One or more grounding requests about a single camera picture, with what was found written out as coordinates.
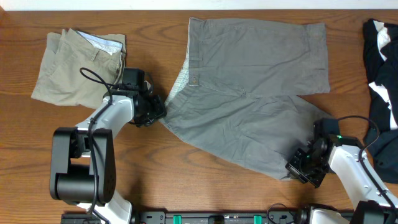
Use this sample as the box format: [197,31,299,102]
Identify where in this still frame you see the grey shorts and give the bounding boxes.
[162,17,330,180]

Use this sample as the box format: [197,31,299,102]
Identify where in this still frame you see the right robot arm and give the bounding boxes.
[285,118,397,224]

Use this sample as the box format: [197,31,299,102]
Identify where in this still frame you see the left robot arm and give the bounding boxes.
[50,67,167,223]

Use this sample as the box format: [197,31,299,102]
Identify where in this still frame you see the folded khaki shorts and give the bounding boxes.
[31,29,126,109]

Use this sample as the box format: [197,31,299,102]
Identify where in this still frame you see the black and white garment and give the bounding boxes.
[363,19,397,184]

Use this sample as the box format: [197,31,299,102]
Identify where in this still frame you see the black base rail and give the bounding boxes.
[60,207,297,224]

